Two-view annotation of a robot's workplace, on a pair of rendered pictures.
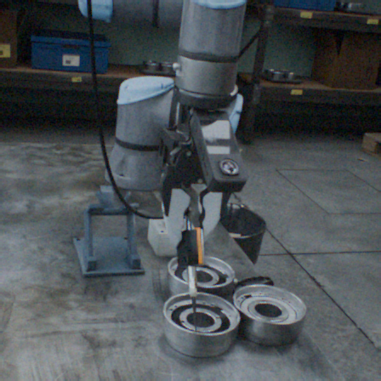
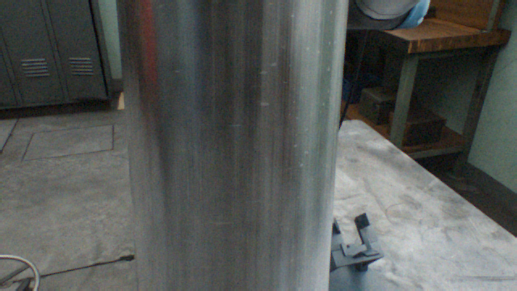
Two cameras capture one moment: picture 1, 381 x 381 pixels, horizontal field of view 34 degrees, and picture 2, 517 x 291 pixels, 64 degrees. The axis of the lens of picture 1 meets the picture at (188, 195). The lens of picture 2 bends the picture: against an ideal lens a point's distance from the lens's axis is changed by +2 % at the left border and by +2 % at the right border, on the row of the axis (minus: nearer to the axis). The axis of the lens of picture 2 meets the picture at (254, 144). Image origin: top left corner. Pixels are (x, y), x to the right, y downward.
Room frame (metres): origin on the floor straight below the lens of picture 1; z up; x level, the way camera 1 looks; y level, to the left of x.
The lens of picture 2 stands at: (1.43, 0.00, 1.30)
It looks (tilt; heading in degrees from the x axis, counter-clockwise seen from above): 28 degrees down; 183
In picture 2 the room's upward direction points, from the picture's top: straight up
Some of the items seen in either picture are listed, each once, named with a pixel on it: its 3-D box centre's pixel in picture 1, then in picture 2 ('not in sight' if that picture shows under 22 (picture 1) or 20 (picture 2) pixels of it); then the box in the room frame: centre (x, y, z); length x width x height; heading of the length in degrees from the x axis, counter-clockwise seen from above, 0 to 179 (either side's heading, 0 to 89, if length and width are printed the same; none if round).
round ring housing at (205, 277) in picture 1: (200, 281); not in sight; (0.86, -0.03, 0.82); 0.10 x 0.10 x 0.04
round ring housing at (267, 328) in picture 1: (267, 315); not in sight; (0.78, -0.13, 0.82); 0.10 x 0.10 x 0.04
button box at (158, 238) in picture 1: (172, 234); not in sight; (1.01, 0.02, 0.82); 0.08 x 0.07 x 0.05; 19
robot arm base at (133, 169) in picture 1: (139, 158); not in sight; (1.34, 0.12, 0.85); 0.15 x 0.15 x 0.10
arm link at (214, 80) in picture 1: (203, 76); not in sight; (0.78, 0.00, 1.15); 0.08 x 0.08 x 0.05
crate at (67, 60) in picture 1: (68, 51); not in sight; (4.35, 0.95, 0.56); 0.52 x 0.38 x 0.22; 106
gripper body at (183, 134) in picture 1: (196, 135); not in sight; (0.79, 0.00, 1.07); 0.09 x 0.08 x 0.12; 20
